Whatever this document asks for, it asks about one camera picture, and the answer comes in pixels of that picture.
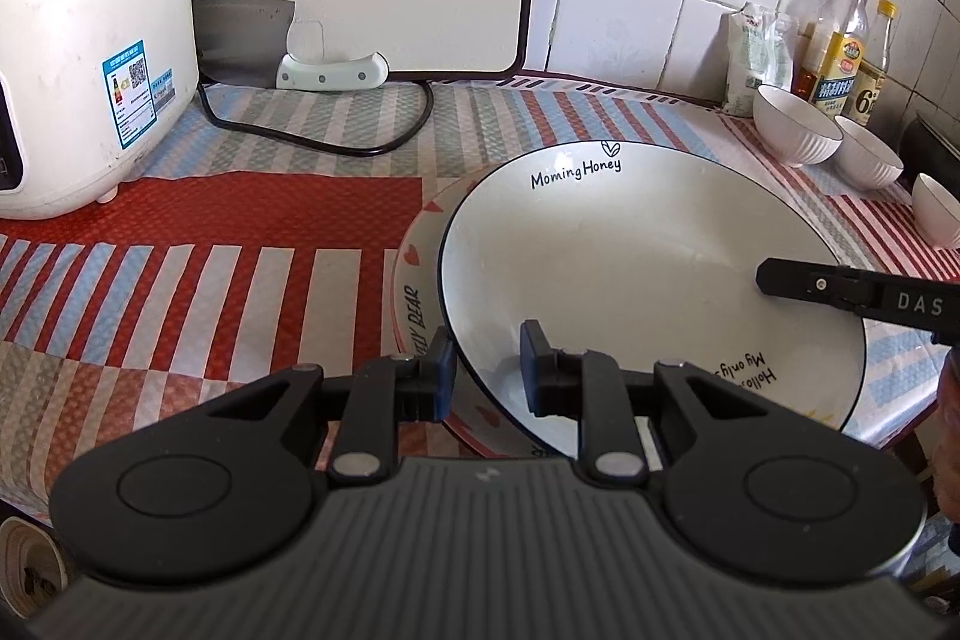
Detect black wok with glass lid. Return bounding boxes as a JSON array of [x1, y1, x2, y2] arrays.
[[898, 115, 960, 198]]

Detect cooking wine bottle yellow label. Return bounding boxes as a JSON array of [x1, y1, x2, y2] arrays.
[[793, 0, 869, 119]]

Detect white plastic seasoning bag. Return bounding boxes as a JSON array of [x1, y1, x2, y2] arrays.
[[722, 2, 797, 117]]

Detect striped checkered tablecloth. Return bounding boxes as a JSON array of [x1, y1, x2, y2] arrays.
[[2, 78, 958, 518]]

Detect white Morning Honey plate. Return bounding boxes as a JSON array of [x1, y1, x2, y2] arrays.
[[438, 142, 867, 454]]

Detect kitchen cleaver white handle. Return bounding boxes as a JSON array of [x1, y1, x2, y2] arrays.
[[192, 0, 389, 92]]

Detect black rice cooker cord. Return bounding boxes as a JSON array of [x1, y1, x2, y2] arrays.
[[195, 76, 438, 160]]

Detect white ribbed bowl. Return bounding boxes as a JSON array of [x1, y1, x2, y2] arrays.
[[754, 86, 843, 167], [911, 174, 960, 250], [832, 115, 903, 191]]

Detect white rice cooker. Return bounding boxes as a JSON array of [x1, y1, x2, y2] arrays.
[[2, 0, 199, 220]]

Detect vinegar bottle yellow cap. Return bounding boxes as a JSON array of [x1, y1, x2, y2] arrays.
[[843, 0, 898, 125]]

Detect pink bunny Lovely Bear plate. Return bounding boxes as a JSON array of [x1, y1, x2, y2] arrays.
[[391, 166, 548, 458]]

